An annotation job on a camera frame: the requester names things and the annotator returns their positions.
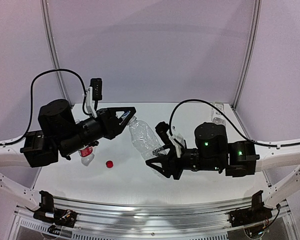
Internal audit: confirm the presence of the clear crushed plastic bottle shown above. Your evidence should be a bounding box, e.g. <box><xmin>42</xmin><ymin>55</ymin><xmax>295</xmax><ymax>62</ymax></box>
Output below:
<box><xmin>128</xmin><ymin>116</ymin><xmax>167</xmax><ymax>161</ymax></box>

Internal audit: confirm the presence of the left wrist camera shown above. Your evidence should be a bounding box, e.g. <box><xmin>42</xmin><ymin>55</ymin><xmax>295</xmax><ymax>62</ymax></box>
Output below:
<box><xmin>83</xmin><ymin>77</ymin><xmax>103</xmax><ymax>118</ymax></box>

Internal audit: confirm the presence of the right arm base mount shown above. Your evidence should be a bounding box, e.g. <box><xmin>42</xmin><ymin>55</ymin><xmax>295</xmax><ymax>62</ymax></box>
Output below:
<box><xmin>229</xmin><ymin>190</ymin><xmax>282</xmax><ymax>229</ymax></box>

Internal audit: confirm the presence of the red bottle cap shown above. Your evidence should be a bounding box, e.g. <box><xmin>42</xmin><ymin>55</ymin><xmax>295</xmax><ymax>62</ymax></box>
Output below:
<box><xmin>105</xmin><ymin>160</ymin><xmax>114</xmax><ymax>169</ymax></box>

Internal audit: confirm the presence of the aluminium frame post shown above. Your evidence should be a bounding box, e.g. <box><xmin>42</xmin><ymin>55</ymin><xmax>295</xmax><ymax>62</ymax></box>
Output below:
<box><xmin>40</xmin><ymin>0</ymin><xmax>73</xmax><ymax>107</ymax></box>
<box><xmin>231</xmin><ymin>0</ymin><xmax>262</xmax><ymax>111</ymax></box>

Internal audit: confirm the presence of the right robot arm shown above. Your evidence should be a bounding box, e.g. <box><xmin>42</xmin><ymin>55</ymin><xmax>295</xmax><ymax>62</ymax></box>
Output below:
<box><xmin>145</xmin><ymin>122</ymin><xmax>300</xmax><ymax>210</ymax></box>

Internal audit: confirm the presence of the front aluminium rail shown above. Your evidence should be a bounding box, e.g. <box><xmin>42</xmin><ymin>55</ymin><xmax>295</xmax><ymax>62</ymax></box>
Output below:
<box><xmin>12</xmin><ymin>194</ymin><xmax>293</xmax><ymax>240</ymax></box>

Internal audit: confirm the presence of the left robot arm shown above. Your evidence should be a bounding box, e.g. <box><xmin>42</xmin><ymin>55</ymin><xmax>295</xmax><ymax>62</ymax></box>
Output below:
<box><xmin>0</xmin><ymin>99</ymin><xmax>136</xmax><ymax>214</ymax></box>

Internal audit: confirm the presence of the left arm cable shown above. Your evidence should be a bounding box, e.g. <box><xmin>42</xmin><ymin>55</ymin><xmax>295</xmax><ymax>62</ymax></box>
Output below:
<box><xmin>0</xmin><ymin>68</ymin><xmax>91</xmax><ymax>148</ymax></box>

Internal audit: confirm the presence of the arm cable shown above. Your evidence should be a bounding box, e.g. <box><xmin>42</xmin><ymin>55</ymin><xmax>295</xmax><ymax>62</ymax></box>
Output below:
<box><xmin>0</xmin><ymin>68</ymin><xmax>91</xmax><ymax>148</ymax></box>
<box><xmin>169</xmin><ymin>98</ymin><xmax>300</xmax><ymax>148</ymax></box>

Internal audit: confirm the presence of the right aluminium frame post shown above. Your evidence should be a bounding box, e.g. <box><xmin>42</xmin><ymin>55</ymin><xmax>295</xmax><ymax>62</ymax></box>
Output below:
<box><xmin>231</xmin><ymin>0</ymin><xmax>262</xmax><ymax>111</ymax></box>

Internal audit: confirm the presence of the white blue bottle cap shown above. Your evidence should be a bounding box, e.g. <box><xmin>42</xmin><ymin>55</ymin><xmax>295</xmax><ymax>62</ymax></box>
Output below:
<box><xmin>120</xmin><ymin>111</ymin><xmax>131</xmax><ymax>125</ymax></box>

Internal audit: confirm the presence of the left aluminium frame post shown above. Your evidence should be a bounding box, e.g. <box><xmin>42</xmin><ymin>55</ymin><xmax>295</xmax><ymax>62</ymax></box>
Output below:
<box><xmin>40</xmin><ymin>0</ymin><xmax>73</xmax><ymax>107</ymax></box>

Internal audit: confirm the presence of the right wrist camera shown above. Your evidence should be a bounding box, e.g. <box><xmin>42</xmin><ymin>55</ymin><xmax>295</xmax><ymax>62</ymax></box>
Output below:
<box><xmin>154</xmin><ymin>121</ymin><xmax>187</xmax><ymax>158</ymax></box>

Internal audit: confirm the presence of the white label bottle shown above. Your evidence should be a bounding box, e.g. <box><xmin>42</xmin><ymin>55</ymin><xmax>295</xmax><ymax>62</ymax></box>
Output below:
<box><xmin>211</xmin><ymin>101</ymin><xmax>226</xmax><ymax>126</ymax></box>

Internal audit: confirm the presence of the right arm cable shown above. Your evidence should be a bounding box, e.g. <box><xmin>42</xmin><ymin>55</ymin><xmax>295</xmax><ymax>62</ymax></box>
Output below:
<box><xmin>169</xmin><ymin>98</ymin><xmax>300</xmax><ymax>148</ymax></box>

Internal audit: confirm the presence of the red label plastic bottle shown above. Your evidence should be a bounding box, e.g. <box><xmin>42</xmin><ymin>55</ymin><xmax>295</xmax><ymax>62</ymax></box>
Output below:
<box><xmin>78</xmin><ymin>146</ymin><xmax>95</xmax><ymax>167</ymax></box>

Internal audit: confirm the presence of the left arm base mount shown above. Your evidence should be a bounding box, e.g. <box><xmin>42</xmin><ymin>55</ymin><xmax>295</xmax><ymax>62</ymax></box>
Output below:
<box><xmin>33</xmin><ymin>190</ymin><xmax>78</xmax><ymax>235</ymax></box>

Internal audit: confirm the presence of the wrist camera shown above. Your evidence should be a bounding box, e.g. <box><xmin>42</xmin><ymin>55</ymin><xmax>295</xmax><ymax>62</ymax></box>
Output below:
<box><xmin>83</xmin><ymin>77</ymin><xmax>103</xmax><ymax>118</ymax></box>
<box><xmin>154</xmin><ymin>121</ymin><xmax>187</xmax><ymax>158</ymax></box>

